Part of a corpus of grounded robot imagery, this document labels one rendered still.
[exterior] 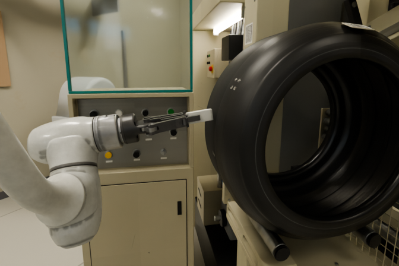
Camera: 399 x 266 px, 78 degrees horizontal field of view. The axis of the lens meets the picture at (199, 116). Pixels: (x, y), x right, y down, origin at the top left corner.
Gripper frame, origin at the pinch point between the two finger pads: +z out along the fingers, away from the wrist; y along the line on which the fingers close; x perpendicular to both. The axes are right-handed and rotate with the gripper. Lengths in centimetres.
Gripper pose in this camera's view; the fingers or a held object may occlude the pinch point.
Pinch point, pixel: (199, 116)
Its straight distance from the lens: 65.9
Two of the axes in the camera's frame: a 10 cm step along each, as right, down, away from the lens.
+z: 9.7, -1.7, 1.5
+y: -1.8, -1.8, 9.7
